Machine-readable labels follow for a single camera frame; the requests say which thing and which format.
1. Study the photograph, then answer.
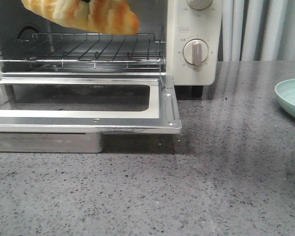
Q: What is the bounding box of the golden croissant bread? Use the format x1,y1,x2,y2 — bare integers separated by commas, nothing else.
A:
22,0,140,35

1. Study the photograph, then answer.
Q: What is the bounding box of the glass oven door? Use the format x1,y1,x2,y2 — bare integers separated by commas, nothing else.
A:
0,74,181,153

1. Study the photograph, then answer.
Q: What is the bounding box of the black oven foot right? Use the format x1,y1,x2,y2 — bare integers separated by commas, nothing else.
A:
191,86,204,98

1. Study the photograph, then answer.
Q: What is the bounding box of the cream Toshiba toaster oven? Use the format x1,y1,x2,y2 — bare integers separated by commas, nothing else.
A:
0,0,223,87

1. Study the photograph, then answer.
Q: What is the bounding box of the beige timer knob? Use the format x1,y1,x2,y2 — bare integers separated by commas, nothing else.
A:
183,39,208,66

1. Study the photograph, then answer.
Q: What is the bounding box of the beige temperature knob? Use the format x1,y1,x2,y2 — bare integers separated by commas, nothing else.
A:
187,0,213,10

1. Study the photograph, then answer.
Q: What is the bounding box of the pale grey curtain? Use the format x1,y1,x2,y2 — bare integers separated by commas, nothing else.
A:
218,0,295,61

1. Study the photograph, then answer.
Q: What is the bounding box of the mint green plate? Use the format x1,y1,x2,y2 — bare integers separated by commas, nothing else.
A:
275,79,295,118

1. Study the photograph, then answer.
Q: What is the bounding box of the wire oven rack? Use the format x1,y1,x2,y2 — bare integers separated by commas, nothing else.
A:
0,33,166,72

